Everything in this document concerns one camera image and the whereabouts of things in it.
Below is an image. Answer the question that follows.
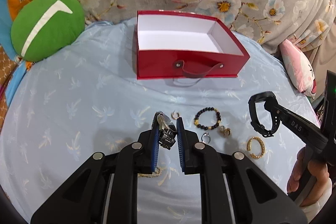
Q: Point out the black and gold bead bracelet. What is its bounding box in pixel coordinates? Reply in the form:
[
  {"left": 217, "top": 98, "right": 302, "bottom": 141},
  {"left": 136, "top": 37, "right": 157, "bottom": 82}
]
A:
[{"left": 193, "top": 106, "right": 222, "bottom": 131}]

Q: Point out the gold ring pair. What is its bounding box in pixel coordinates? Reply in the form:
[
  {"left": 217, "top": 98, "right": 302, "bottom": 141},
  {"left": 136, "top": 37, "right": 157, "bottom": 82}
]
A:
[{"left": 218, "top": 125, "right": 232, "bottom": 138}]

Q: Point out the light blue palm-print sheet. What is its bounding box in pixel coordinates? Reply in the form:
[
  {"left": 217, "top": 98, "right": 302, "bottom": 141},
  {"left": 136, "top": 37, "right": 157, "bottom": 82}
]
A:
[{"left": 1, "top": 19, "right": 317, "bottom": 221}]

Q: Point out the red open gift box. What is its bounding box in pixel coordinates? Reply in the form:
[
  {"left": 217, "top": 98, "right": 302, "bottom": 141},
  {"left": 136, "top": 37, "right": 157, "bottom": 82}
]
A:
[{"left": 136, "top": 10, "right": 249, "bottom": 80}]

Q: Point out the pink white plush pillow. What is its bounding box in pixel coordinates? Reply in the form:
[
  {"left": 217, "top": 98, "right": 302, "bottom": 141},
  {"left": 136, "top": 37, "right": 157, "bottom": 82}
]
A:
[{"left": 279, "top": 39, "right": 317, "bottom": 98}]

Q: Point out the green round pillow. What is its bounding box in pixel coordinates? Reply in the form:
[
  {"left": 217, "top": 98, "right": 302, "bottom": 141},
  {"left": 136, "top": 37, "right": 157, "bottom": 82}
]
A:
[{"left": 10, "top": 0, "right": 85, "bottom": 62}]

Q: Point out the person right hand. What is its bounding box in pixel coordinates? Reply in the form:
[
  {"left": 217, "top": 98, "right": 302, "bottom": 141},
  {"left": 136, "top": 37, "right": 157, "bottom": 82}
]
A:
[{"left": 286, "top": 147, "right": 334, "bottom": 208}]

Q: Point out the gold twisted bangle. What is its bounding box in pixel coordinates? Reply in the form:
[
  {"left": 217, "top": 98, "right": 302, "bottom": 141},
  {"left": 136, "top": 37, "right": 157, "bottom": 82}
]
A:
[{"left": 246, "top": 136, "right": 266, "bottom": 160}]

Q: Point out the silver metal wristwatch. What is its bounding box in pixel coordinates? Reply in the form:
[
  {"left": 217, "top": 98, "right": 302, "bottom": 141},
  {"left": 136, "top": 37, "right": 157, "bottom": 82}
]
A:
[{"left": 152, "top": 111, "right": 177, "bottom": 150}]

